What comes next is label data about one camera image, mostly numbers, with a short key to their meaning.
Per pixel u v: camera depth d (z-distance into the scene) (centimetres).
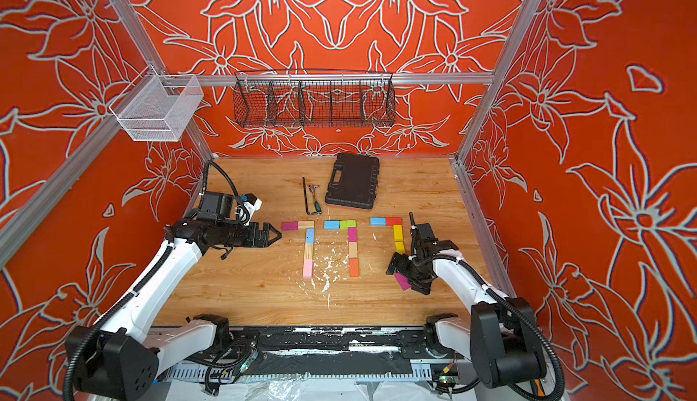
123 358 37
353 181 107
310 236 93
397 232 95
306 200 104
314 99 100
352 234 96
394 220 99
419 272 71
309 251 90
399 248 90
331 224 98
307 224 98
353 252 90
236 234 66
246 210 69
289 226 94
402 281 85
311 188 107
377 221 98
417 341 73
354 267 87
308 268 85
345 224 97
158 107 92
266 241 68
